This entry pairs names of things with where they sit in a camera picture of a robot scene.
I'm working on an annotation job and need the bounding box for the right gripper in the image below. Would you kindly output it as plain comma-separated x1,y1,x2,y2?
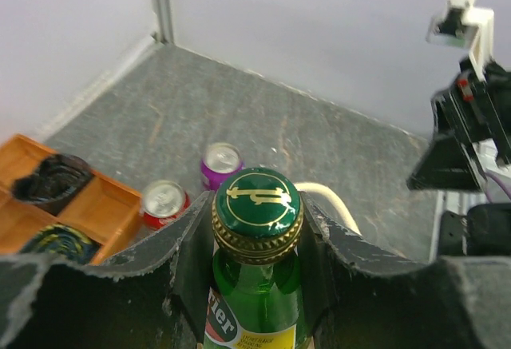
406,59,510,192

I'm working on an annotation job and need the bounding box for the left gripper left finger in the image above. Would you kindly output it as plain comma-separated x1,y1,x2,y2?
1,192,214,348

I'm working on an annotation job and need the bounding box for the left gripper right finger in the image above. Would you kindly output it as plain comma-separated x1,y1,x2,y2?
298,194,510,348

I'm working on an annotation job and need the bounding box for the green Perrier glass bottle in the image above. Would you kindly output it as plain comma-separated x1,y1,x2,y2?
203,168,311,348

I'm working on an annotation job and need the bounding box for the canvas tote bag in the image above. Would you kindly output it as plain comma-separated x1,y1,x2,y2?
295,181,362,238

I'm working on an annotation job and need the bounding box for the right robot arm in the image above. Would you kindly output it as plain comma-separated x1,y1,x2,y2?
406,58,510,256

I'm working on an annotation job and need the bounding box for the red cola can right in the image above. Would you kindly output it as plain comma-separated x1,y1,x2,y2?
141,180,191,230

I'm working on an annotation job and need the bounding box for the rolled dark sock front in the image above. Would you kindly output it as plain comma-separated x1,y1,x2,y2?
19,224,100,264

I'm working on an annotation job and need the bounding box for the rolled black sock right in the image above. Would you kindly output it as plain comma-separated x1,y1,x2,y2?
10,153,94,216

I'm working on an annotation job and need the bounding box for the purple Fanta can right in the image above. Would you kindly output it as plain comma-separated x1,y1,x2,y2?
200,142,244,191

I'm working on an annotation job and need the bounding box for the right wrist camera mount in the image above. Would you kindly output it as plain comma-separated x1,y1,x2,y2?
426,0,494,81

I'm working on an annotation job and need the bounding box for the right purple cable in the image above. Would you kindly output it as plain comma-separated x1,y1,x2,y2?
458,0,511,198

